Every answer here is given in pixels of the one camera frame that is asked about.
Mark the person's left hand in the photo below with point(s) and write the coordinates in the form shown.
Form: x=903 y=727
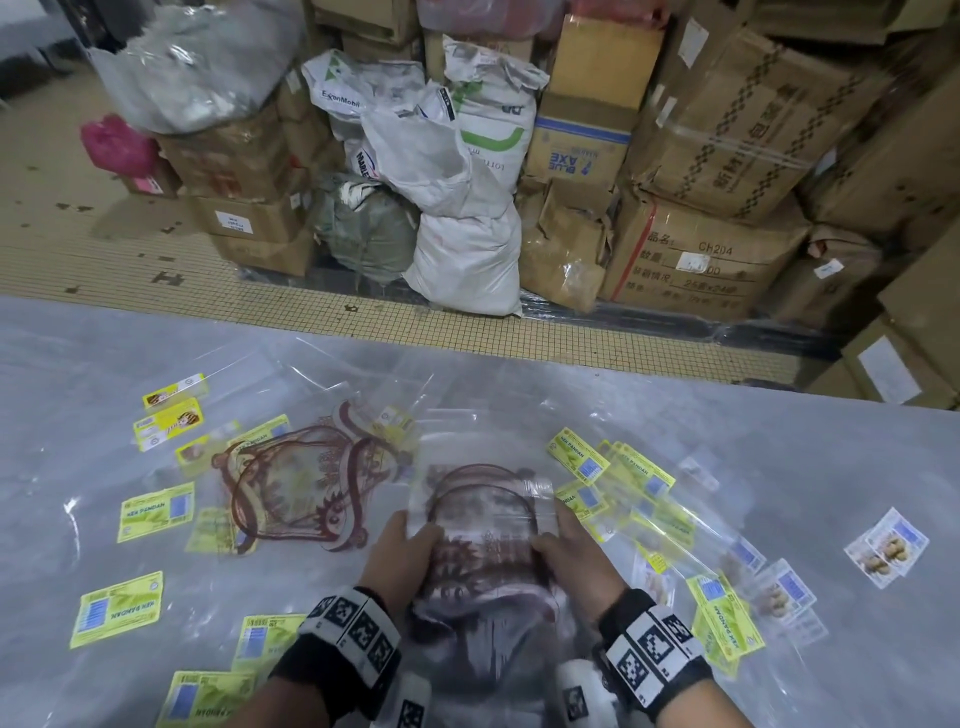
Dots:
x=397 y=562

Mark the person's right hand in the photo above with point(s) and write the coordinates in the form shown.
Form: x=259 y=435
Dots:
x=581 y=574

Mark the stack of bagged red headbands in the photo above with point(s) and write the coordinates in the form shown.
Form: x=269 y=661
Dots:
x=480 y=547

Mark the clear bags with labels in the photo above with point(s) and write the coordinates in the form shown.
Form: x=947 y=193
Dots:
x=292 y=480

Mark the white labelled bag apart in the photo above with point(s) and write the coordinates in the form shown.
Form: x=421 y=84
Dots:
x=889 y=547

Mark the person's left forearm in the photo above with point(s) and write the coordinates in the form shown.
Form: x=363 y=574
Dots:
x=285 y=709

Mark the person's right forearm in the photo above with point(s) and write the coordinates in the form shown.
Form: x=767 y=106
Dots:
x=705 y=712

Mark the black marker wristband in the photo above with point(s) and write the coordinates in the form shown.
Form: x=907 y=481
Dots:
x=337 y=637
x=652 y=652

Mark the grey table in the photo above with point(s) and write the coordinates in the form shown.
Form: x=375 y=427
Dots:
x=862 y=675

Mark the plain white sack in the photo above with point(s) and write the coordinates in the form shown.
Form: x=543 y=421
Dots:
x=469 y=262

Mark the torn brown cardboard box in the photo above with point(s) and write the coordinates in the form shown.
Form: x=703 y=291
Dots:
x=559 y=247

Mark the grey-green sack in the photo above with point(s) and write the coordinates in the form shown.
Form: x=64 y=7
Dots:
x=367 y=232

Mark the cardboard box with red print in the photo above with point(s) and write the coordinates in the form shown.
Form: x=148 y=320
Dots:
x=697 y=262

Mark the low cardboard box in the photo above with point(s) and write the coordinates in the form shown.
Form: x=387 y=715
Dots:
x=262 y=255

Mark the cardboard box with white label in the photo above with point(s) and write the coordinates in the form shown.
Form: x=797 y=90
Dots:
x=277 y=217

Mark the small labelled brown box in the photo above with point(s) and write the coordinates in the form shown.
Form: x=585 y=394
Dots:
x=825 y=285

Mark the cardboard boxes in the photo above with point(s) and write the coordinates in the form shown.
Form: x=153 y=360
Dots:
x=915 y=322

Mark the cardboard box with blue stripe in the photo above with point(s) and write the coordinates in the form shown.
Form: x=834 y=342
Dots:
x=574 y=154

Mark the dark cardboard box red marks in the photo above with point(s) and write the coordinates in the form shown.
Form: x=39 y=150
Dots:
x=225 y=161

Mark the small cardboard box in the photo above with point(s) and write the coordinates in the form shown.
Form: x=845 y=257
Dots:
x=154 y=184

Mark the white sack with green print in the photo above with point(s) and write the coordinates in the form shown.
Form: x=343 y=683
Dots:
x=495 y=120

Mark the white sack with blue print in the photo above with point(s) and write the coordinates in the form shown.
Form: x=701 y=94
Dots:
x=337 y=82

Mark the cardboard box with checker pattern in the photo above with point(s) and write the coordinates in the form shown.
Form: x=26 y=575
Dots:
x=750 y=120

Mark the pink plastic bag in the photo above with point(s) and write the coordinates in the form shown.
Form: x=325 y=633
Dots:
x=116 y=146

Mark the large brown cardboard box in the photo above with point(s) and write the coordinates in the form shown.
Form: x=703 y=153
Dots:
x=892 y=172

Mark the plain yellowish cardboard box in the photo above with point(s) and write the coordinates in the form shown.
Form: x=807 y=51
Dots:
x=604 y=64

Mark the open cardboard box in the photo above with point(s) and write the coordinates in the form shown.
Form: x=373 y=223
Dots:
x=825 y=19

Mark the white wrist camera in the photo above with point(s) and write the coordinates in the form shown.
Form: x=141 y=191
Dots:
x=577 y=697
x=409 y=705

